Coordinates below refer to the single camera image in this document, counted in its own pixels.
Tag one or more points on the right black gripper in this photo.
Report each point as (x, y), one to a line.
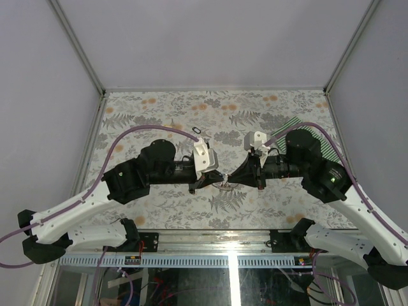
(250, 173)

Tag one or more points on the white slotted cable duct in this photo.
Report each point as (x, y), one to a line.
(167, 261)

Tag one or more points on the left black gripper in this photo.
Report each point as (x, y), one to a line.
(207, 178)

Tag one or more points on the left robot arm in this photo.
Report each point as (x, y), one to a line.
(53, 232)

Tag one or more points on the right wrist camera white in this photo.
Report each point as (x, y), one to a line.
(255, 144)

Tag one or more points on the green striped folded cloth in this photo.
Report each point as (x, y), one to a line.
(327, 150)

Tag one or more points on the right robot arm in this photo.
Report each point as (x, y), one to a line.
(382, 252)

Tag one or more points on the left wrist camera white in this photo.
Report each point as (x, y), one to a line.
(205, 158)

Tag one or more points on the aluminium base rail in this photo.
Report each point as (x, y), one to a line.
(187, 242)

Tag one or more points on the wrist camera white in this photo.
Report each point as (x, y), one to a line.
(205, 158)
(255, 144)

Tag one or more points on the large metal keyring with keys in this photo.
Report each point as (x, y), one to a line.
(225, 185)

